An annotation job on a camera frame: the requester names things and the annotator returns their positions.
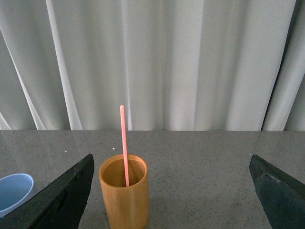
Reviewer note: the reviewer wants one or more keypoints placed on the pink chopstick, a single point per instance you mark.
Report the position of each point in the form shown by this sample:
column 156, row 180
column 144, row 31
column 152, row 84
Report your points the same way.
column 124, row 144

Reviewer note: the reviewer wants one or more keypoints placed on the white curtain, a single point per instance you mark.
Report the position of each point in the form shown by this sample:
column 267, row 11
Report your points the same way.
column 235, row 65

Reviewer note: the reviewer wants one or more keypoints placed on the blue plastic cup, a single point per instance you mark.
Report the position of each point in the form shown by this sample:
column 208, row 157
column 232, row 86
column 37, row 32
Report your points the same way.
column 15, row 190

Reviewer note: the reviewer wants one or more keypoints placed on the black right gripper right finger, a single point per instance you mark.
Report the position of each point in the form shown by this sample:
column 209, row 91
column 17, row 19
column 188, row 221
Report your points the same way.
column 282, row 196

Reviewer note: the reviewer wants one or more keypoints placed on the bamboo chopstick holder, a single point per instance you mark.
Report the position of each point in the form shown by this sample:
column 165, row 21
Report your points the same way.
column 126, row 207

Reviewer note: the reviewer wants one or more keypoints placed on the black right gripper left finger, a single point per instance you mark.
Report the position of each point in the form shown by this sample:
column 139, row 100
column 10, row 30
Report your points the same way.
column 60, row 205

